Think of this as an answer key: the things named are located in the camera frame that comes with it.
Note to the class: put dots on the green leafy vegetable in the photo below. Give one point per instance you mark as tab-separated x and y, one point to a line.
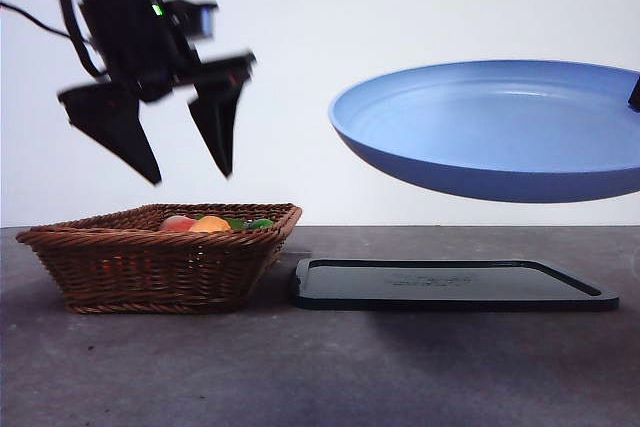
236	223

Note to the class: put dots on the long green chili pepper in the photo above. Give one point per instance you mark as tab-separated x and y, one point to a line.
261	222

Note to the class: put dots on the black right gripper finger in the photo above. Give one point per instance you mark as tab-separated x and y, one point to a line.
635	94

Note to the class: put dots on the blue round plate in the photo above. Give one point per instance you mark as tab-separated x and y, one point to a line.
475	147

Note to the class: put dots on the orange-red carrot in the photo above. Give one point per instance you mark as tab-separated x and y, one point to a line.
174	223

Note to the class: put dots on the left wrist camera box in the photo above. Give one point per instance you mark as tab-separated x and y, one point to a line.
197	19

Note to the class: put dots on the brown woven wicker basket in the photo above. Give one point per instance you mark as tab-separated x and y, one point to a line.
150	267

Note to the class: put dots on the black rectangular board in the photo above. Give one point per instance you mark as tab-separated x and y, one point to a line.
450	287

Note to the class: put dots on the yellow-orange corn cob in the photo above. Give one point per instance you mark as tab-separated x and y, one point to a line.
211	224

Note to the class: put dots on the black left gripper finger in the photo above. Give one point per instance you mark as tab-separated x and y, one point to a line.
220	112
120	122

